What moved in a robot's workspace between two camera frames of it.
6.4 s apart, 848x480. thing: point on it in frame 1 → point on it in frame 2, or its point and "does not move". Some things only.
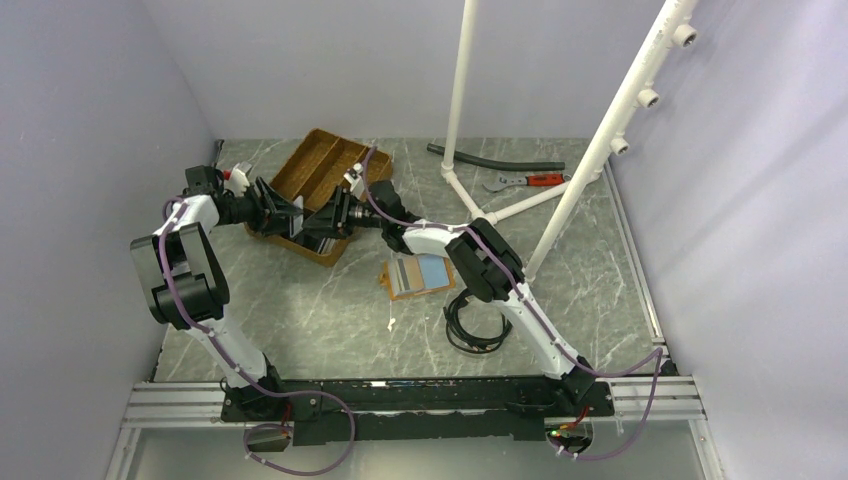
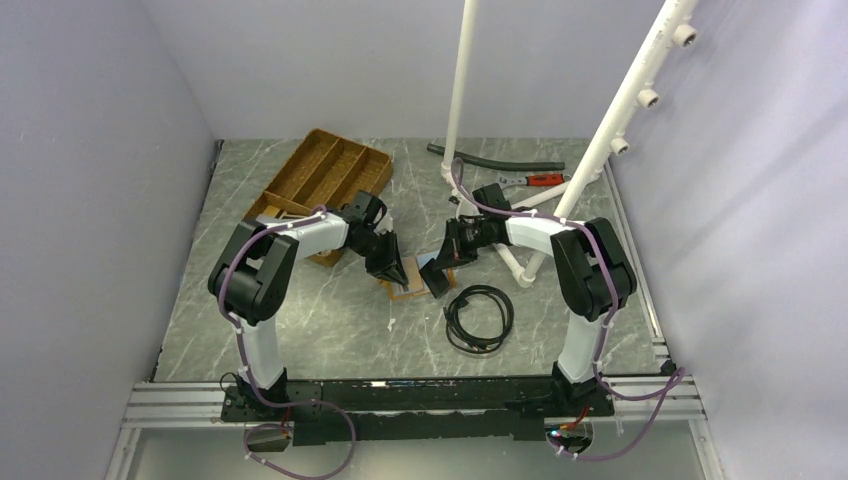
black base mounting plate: (321, 411) does not move
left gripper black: (275, 222) → (389, 265)
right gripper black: (332, 220) → (454, 252)
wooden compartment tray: (322, 162) does not move
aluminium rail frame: (671, 394) does not move
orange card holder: (407, 276) does not move
